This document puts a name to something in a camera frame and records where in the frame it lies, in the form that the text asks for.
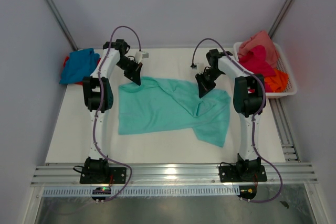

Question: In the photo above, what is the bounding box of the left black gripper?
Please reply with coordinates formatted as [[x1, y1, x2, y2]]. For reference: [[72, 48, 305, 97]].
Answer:
[[116, 57, 143, 86]]

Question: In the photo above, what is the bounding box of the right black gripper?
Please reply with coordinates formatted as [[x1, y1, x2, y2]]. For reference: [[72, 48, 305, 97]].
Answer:
[[195, 68, 223, 99]]

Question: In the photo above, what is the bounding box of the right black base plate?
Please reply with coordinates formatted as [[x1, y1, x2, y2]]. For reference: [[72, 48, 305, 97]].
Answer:
[[218, 162, 268, 183]]

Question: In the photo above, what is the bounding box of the orange t shirt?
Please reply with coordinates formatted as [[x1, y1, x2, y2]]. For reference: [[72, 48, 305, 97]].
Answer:
[[265, 68, 289, 93]]

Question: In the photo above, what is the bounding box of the white slotted cable duct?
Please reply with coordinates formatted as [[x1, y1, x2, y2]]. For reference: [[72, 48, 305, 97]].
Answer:
[[42, 185, 239, 197]]

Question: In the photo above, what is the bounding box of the corner frame post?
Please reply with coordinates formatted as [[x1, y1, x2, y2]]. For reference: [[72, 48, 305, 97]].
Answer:
[[268, 0, 295, 39], [44, 0, 79, 51]]

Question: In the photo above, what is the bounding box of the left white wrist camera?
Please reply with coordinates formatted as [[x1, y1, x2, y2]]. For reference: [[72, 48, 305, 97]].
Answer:
[[134, 51, 149, 62]]

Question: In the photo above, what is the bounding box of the left corner frame post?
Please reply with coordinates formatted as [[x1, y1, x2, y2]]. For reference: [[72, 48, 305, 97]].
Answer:
[[44, 0, 79, 51]]

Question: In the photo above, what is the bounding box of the magenta t shirt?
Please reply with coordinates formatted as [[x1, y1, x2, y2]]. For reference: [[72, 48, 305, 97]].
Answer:
[[239, 45, 276, 79]]

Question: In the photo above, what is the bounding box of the aluminium front rail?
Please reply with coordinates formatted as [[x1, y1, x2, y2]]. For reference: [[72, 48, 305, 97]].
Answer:
[[30, 162, 318, 187]]

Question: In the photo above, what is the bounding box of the black controller board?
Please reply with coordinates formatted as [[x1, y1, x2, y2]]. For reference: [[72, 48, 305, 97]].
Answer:
[[238, 186, 257, 201], [91, 187, 111, 201]]

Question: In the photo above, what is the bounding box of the right corner frame post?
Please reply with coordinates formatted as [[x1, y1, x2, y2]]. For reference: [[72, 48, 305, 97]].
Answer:
[[268, 0, 295, 39]]

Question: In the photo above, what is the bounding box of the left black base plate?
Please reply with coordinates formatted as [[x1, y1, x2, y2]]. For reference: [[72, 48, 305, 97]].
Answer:
[[79, 167, 127, 185]]

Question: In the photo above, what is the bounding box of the white plastic basket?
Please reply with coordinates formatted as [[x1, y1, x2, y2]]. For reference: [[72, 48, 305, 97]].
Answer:
[[233, 41, 298, 100]]

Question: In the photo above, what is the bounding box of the left black controller board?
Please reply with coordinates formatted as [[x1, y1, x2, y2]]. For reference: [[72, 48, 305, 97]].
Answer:
[[91, 187, 111, 201]]

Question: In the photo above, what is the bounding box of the salmon pink t shirt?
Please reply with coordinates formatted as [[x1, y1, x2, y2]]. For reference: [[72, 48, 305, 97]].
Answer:
[[238, 30, 280, 68]]

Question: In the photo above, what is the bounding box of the red folded t shirt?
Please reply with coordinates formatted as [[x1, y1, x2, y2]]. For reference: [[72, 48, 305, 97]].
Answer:
[[63, 56, 101, 86]]

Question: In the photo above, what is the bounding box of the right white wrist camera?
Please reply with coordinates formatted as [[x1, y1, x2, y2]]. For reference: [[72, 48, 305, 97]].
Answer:
[[190, 62, 203, 71]]

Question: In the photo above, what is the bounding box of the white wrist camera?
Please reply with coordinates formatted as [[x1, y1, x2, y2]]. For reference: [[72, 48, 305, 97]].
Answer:
[[190, 62, 203, 71], [134, 51, 149, 62]]

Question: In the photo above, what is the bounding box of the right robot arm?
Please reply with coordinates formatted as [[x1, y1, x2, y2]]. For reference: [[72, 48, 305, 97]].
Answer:
[[195, 49, 267, 182]]

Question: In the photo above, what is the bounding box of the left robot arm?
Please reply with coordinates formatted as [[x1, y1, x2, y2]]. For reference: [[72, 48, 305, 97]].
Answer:
[[80, 39, 142, 184]]

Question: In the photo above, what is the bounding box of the teal t shirt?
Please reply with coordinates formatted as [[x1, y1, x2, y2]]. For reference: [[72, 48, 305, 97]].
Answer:
[[118, 77, 231, 147]]

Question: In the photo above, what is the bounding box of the blue folded t shirt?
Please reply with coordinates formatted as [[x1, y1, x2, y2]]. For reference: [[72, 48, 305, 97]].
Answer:
[[59, 48, 100, 84]]

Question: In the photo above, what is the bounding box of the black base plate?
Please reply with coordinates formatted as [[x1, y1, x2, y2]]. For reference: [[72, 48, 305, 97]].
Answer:
[[218, 162, 268, 183], [79, 167, 127, 185]]

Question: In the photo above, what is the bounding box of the right black controller board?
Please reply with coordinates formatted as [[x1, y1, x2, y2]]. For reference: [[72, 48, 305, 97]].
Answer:
[[238, 186, 257, 201]]

